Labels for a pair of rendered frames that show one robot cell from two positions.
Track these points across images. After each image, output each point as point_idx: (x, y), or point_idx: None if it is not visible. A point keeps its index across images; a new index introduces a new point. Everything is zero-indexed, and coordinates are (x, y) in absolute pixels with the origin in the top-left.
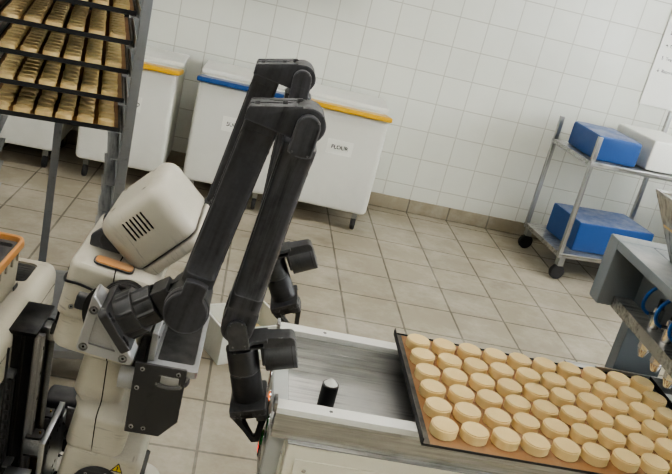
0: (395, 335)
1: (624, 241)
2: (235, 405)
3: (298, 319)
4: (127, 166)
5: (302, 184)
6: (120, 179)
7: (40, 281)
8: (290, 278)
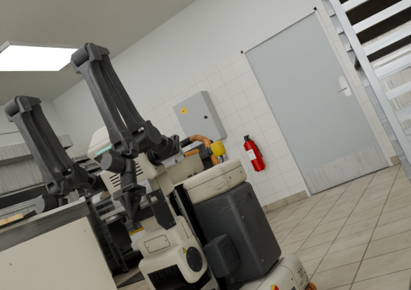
0: (32, 213)
1: None
2: None
3: (123, 207)
4: (370, 85)
5: (19, 130)
6: (376, 96)
7: (199, 175)
8: (121, 177)
